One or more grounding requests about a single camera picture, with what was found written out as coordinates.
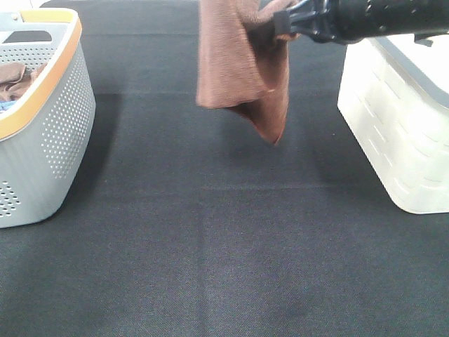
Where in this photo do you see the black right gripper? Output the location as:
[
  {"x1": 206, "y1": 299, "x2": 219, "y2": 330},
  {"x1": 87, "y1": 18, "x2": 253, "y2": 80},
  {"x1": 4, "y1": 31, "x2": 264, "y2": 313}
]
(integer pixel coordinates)
[{"x1": 273, "y1": 0, "x2": 347, "y2": 44}]

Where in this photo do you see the brown towel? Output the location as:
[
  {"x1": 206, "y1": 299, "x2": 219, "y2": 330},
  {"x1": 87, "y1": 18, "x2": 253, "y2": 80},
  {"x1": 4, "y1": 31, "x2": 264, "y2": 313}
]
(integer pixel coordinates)
[
  {"x1": 196, "y1": 1, "x2": 299, "y2": 144},
  {"x1": 1, "y1": 62, "x2": 46, "y2": 102}
]

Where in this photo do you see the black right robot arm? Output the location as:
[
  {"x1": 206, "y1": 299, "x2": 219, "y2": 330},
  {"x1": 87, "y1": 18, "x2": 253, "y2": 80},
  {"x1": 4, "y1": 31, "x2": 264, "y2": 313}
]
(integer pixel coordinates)
[{"x1": 274, "y1": 0, "x2": 448, "y2": 45}]

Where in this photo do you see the blue towel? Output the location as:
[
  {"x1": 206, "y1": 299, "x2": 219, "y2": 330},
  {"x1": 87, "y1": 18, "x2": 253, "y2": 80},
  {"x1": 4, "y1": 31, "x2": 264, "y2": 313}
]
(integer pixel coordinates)
[{"x1": 0, "y1": 100, "x2": 16, "y2": 113}]

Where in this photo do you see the white plastic basket grey rim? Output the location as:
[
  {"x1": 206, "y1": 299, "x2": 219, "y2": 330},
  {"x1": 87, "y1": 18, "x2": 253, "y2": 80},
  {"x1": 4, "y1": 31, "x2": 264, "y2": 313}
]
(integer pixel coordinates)
[{"x1": 337, "y1": 35, "x2": 448, "y2": 214}]

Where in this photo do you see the black table mat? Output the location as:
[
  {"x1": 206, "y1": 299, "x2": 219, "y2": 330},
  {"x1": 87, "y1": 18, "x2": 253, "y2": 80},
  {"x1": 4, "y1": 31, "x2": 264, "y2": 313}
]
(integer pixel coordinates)
[{"x1": 1, "y1": 1, "x2": 448, "y2": 336}]

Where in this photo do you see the grey perforated basket orange rim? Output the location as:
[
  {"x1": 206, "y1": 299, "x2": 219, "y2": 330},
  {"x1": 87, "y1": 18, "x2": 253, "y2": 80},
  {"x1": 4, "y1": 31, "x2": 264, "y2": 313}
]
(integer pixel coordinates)
[{"x1": 1, "y1": 8, "x2": 95, "y2": 228}]

